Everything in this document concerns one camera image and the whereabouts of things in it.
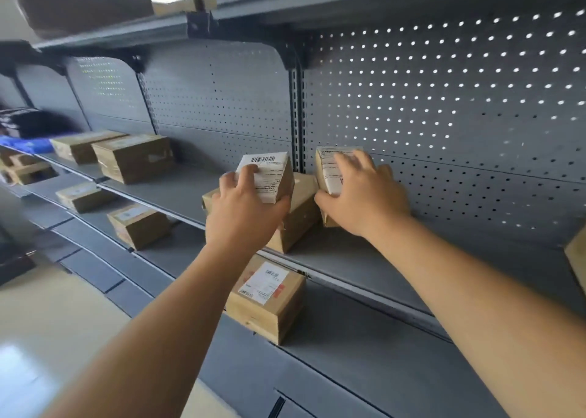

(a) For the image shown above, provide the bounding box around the large brown cardboard box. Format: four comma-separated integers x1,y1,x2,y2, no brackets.
8,0,155,39

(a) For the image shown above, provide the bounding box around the black package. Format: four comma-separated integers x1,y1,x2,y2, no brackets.
0,108,71,139

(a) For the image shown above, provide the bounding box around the grey metal shelving unit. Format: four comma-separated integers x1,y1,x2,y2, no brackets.
0,0,586,418

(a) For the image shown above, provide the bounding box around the blue plastic bag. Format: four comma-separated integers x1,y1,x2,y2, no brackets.
0,134,54,157

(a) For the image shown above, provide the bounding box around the person's left forearm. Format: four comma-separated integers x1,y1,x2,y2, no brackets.
43,243,260,418

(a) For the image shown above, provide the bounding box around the wide cardboard box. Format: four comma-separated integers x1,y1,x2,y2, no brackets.
91,133,176,185

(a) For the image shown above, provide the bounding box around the cardboard box red-marked label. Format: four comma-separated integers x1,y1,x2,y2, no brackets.
224,253,306,346

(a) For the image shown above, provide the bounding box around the medium cardboard box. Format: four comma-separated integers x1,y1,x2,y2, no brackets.
107,203,172,251

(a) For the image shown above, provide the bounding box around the person's left hand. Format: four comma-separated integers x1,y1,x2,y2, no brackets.
205,164,292,252

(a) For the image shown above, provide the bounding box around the person's right hand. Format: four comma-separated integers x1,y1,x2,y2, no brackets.
314,150,412,239

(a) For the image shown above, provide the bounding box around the large plain cardboard box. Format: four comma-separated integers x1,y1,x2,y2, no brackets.
202,172,321,254

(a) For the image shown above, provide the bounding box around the long flat cardboard box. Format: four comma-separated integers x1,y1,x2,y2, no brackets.
49,130,127,165

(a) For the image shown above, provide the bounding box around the small cardboard box white label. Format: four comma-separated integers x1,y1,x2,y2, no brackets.
235,152,295,204
315,146,364,228

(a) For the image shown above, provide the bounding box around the taped cardboard box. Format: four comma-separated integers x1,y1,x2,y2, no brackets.
0,151,58,186

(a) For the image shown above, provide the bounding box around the person's right forearm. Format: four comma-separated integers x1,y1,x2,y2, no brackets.
362,212,586,418

